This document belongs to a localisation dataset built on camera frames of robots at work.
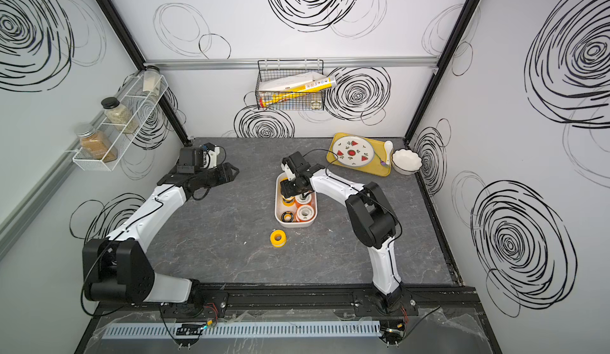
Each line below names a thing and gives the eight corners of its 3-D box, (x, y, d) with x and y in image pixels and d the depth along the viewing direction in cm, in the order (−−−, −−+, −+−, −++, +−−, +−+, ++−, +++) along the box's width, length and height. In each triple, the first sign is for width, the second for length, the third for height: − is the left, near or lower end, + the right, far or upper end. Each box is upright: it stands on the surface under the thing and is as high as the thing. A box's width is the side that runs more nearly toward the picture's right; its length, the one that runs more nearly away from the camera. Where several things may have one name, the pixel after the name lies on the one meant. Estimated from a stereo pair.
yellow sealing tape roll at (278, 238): (270, 248, 87) (269, 245, 85) (271, 232, 91) (271, 229, 89) (285, 248, 87) (285, 245, 85) (286, 232, 91) (286, 229, 89)
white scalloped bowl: (394, 175, 109) (396, 170, 106) (387, 153, 117) (389, 148, 114) (423, 175, 109) (426, 170, 106) (414, 154, 117) (417, 148, 114)
